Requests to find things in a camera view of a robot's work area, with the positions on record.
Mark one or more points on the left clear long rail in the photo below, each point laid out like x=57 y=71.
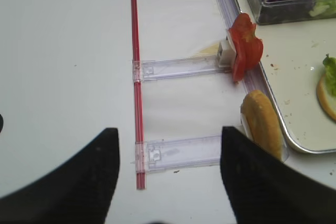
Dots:
x=230 y=11

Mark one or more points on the left upper clear pusher track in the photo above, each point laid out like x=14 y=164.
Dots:
x=175 y=68

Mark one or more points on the lettuce leaf on bun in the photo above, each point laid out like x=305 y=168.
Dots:
x=330 y=71

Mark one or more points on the left red straw rail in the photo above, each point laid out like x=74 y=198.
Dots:
x=138 y=105

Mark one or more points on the tomato slice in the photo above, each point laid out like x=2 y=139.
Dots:
x=248 y=56
x=243 y=28

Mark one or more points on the silver metal tray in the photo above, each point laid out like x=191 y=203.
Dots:
x=294 y=49

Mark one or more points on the clear pusher track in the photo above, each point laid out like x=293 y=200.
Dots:
x=157 y=156
x=175 y=68

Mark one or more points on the white pusher block tomatoes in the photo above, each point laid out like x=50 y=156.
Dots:
x=226 y=53

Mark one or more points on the bottom bun on tray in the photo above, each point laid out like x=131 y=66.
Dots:
x=326 y=100

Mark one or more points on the upright bottom bun left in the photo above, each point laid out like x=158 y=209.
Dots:
x=263 y=122

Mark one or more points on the front tomato slice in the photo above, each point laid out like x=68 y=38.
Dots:
x=248 y=56

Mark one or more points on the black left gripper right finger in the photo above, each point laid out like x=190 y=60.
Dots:
x=262 y=189

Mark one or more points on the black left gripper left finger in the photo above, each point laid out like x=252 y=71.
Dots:
x=78 y=191

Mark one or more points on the rear tomato slice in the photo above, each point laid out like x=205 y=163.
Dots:
x=243 y=28

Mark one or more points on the left lower clear pusher track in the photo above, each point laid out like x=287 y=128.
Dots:
x=157 y=156

